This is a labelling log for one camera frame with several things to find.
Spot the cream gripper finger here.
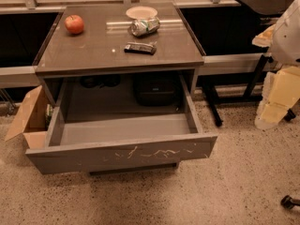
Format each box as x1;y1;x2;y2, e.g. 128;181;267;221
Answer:
252;25;275;48
254;67;300;129

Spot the black rxbar chocolate wrapper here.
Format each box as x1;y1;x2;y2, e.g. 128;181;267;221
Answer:
124;42;157;55

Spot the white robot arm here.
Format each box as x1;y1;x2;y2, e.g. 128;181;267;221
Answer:
252;0;300;129

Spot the open grey top drawer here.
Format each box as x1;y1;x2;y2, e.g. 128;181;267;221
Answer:
26;74;218;174

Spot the black side table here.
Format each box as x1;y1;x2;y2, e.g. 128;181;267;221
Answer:
193;0;293;127

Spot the black caster wheel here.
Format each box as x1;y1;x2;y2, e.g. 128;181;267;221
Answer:
280;195;300;210

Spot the black bag under cabinet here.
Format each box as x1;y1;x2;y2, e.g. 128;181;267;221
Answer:
133;72;183;107

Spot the crushed silver soda can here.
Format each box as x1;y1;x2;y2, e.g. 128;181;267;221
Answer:
130;17;160;37

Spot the white paper plate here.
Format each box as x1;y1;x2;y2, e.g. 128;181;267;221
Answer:
126;6;158;19

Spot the red apple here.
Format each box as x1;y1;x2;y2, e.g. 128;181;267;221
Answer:
65;15;84;35

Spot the open cardboard box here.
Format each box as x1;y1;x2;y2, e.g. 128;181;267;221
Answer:
5;86;50;149

